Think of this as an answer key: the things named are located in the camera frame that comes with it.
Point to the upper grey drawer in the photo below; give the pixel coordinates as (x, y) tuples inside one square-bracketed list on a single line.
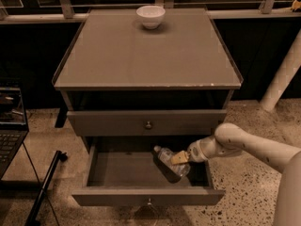
[(132, 122)]

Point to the metal railing frame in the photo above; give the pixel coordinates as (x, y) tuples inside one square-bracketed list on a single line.
[(66, 3)]

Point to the open middle grey drawer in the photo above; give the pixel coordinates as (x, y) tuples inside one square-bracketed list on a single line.
[(124, 171)]

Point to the black laptop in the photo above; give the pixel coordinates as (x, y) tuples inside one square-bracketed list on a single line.
[(13, 125)]

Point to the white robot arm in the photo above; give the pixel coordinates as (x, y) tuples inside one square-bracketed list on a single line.
[(229, 139)]

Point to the grey wooden drawer cabinet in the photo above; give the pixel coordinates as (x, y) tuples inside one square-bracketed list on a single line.
[(115, 64)]

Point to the white ceramic bowl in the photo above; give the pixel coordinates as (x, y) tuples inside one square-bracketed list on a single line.
[(151, 16)]

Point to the black stand pole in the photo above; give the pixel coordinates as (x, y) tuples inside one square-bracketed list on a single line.
[(42, 193)]

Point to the round upper drawer knob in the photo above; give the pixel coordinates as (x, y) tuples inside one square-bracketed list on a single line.
[(148, 125)]

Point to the small yellow object on rail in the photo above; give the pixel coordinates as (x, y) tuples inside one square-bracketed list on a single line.
[(296, 5)]

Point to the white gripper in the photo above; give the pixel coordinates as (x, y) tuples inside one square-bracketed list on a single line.
[(195, 152)]

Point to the blue label plastic bottle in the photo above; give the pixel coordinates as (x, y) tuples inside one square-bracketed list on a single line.
[(165, 156)]

